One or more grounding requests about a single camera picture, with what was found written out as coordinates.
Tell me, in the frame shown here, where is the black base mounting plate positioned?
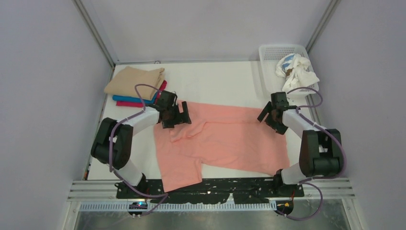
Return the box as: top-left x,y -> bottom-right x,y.
115,177 -> 305,205

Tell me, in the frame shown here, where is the salmon pink t-shirt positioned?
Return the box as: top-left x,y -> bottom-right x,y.
154,102 -> 290,192

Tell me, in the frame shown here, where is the blue folded t-shirt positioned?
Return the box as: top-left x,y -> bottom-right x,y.
112,91 -> 159,106

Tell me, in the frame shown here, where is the white crumpled t-shirt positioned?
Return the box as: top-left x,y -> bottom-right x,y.
275,53 -> 320,92

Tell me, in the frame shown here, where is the white slotted cable duct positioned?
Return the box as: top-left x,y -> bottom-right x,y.
79,201 -> 277,212

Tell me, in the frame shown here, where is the white plastic basket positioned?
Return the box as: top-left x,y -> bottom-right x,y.
259,44 -> 319,99

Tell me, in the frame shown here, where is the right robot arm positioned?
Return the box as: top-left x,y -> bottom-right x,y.
257,92 -> 346,190

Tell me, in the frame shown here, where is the beige folded t-shirt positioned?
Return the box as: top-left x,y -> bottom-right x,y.
104,67 -> 165,100

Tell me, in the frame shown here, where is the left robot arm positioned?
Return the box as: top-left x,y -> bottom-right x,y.
90,91 -> 192,194

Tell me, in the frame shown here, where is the magenta folded t-shirt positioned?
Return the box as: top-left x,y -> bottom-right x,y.
116,80 -> 168,109

